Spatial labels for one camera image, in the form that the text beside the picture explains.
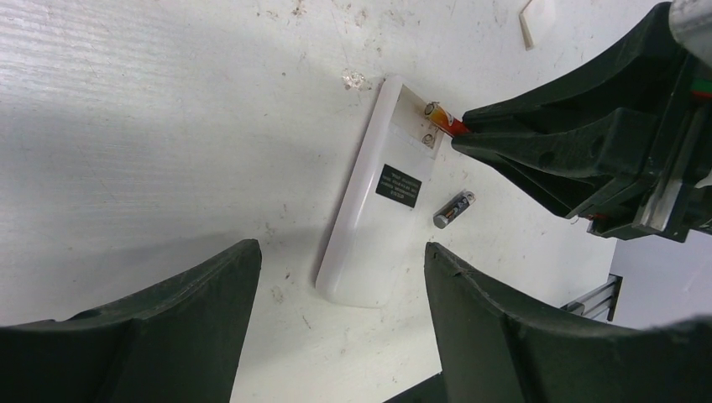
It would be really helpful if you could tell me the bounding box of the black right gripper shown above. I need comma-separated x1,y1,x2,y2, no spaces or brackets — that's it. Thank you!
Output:
453,2,711,243

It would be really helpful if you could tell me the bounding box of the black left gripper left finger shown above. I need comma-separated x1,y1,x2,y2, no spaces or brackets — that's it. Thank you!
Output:
1,239,262,402

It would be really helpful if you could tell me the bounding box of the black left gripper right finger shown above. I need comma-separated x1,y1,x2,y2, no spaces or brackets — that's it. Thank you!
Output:
424,243,711,402

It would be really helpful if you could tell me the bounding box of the white battery cover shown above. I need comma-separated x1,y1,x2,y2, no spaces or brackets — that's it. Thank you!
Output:
519,0,557,50

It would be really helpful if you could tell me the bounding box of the dark battery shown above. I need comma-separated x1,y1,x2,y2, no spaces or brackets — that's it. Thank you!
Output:
432,191,476,229

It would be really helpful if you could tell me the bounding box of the red orange battery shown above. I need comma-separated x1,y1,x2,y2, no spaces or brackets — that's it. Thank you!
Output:
424,102,469,138

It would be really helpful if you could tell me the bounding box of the white remote control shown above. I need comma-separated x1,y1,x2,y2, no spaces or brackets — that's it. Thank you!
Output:
315,75,443,308

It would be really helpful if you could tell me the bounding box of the aluminium rail right edge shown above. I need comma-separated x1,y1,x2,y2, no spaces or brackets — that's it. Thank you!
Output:
561,274,623,322

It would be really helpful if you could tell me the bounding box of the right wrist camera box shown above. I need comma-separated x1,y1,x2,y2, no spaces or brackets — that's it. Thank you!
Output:
668,0,711,67

